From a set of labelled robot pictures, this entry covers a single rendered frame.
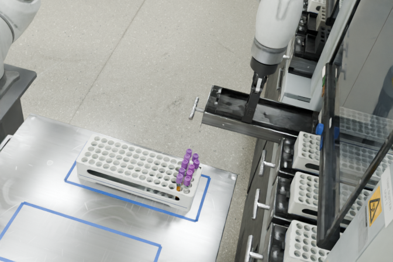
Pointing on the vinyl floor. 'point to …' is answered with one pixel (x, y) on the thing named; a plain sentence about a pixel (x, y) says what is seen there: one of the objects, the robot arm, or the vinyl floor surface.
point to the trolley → (96, 206)
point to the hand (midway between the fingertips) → (250, 110)
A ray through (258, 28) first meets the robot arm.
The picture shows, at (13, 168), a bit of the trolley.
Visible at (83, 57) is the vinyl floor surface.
